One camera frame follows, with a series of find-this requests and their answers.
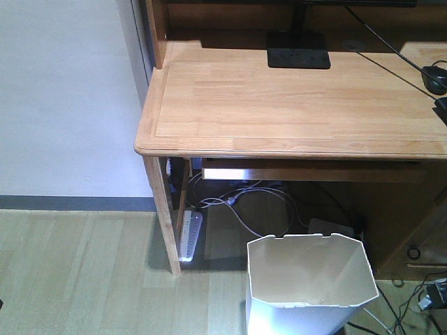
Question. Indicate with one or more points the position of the white power strip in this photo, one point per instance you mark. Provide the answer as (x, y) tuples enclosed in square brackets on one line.
[(191, 226)]

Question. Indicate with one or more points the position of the light wooden desk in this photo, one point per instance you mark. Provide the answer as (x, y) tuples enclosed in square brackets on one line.
[(367, 121)]

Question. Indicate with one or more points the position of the black device at desk edge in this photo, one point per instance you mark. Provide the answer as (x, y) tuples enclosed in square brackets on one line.
[(441, 109)]

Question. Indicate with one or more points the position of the white box under desk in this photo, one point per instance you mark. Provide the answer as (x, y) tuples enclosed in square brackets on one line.
[(326, 228)]

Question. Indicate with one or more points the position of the white plastic trash bin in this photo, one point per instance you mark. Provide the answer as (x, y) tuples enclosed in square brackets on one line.
[(306, 283)]

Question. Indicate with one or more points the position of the black monitor with stand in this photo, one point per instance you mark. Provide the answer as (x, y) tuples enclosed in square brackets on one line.
[(297, 48)]

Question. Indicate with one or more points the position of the black computer mouse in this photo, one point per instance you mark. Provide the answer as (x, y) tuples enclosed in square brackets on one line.
[(434, 79)]

